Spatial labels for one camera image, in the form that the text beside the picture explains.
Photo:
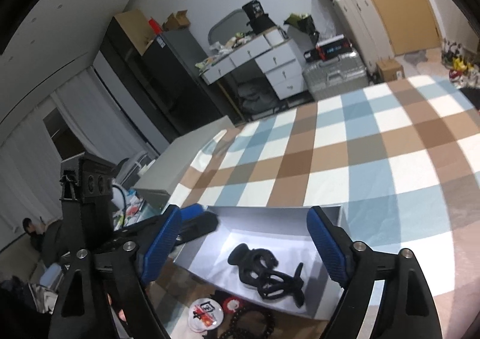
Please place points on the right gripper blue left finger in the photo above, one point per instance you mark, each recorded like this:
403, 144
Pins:
158, 243

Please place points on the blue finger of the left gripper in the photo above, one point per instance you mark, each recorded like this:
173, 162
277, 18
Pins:
197, 227
191, 212

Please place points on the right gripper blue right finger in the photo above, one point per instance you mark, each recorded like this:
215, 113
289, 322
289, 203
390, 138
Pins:
332, 243

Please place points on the black hair claw clip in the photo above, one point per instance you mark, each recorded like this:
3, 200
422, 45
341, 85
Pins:
251, 263

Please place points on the round white printed badge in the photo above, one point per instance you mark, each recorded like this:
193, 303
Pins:
205, 314

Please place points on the long black toothed hair clip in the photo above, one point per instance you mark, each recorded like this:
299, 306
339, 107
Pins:
273, 285

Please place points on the red rimmed clear disc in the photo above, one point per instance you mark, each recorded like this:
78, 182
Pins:
232, 304

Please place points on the cluttered side table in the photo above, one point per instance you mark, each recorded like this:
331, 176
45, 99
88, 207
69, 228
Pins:
129, 206

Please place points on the grey left bedside cabinet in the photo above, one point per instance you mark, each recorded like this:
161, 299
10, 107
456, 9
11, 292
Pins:
158, 183

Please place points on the grey cardboard box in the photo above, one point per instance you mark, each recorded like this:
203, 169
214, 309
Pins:
283, 231

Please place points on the plaid checkered bedsheet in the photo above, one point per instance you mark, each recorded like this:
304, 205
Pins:
401, 159

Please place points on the dark grey refrigerator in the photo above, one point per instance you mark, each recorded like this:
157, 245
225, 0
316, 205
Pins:
189, 101

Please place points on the cardboard boxes on fridge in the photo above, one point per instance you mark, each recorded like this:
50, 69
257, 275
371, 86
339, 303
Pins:
142, 31

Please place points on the white dressing desk with drawers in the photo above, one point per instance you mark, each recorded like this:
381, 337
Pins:
277, 56

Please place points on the silver aluminium suitcase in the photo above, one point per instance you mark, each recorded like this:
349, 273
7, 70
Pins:
344, 72

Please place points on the arched desk mirror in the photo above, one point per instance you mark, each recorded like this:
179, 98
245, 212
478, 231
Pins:
233, 23

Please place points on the brown cardboard box on floor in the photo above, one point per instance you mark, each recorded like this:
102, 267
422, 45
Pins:
390, 70

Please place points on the black bag on desk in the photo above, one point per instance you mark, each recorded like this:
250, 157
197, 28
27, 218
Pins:
258, 20

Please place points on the black red box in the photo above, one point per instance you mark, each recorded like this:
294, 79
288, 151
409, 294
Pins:
332, 47

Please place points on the black bouquet wrap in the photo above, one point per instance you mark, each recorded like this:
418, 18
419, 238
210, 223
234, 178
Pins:
305, 24

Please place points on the white upright suitcase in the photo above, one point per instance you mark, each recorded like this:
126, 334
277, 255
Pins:
365, 28

